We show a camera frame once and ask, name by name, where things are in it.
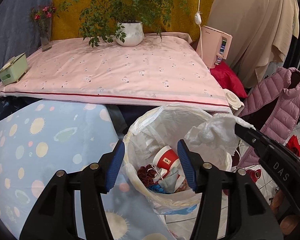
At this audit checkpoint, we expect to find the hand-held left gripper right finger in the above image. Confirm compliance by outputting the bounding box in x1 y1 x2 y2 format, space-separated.
177 139 284 240

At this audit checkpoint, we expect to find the pink mattress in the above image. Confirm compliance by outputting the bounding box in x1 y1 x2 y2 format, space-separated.
0 32 231 113

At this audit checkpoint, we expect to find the green tissue box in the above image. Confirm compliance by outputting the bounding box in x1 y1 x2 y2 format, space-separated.
0 53 29 86

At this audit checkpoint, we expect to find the dark red object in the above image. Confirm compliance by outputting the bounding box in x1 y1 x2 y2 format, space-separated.
247 169 261 182

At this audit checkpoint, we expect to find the glass vase with pink flowers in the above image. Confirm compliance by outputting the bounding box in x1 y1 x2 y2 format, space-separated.
31 5 57 52

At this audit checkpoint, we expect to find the pink down vest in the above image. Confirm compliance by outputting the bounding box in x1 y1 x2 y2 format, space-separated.
236 67 300 170

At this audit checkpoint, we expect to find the yellow cloth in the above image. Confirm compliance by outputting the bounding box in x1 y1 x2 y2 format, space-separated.
51 0 218 42

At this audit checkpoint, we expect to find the red patterned wrapper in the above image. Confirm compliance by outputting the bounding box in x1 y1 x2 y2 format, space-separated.
176 180 193 193

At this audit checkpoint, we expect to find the dark red scrunchie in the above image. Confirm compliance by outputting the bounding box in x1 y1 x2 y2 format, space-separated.
137 164 158 187

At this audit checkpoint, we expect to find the red cloth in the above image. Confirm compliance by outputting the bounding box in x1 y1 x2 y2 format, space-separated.
210 61 248 98

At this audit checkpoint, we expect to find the dark blue floral cloth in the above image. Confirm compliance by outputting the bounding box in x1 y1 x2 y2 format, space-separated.
0 96 40 130

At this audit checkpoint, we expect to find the light blue planet blanket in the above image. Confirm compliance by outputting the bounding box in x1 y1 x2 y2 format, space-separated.
0 99 180 240

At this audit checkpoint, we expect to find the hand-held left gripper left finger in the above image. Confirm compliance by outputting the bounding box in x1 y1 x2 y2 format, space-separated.
19 140 126 240

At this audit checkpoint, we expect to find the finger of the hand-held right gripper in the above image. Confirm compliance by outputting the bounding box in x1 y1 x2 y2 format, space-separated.
234 123 300 217

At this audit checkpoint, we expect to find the white tissue paper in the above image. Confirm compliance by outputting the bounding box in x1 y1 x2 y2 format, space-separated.
184 113 256 155

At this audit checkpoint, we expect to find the trash bin with white bag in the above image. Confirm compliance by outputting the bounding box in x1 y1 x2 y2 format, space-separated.
122 105 233 214

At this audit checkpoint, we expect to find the blue-grey cloth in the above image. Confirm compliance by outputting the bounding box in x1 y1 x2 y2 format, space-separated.
0 0 53 93

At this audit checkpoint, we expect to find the grey cloth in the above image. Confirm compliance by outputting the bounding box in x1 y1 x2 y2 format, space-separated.
158 167 179 194

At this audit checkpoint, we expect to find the beige curtain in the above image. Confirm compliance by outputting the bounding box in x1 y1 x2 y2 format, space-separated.
206 0 300 88

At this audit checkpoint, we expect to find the green plant in white pot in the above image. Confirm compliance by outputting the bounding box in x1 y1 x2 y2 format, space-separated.
57 0 190 48

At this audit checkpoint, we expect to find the red cloth item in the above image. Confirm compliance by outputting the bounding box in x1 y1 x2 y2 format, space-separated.
287 134 300 157

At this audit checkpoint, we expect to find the blue wrapper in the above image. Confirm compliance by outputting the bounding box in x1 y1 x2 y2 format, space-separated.
149 184 171 194

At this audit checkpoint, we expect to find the pink appliance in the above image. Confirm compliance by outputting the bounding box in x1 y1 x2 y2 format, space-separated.
196 25 233 69

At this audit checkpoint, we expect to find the white round plastic object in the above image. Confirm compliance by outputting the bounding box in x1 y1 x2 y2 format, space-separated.
223 89 243 110

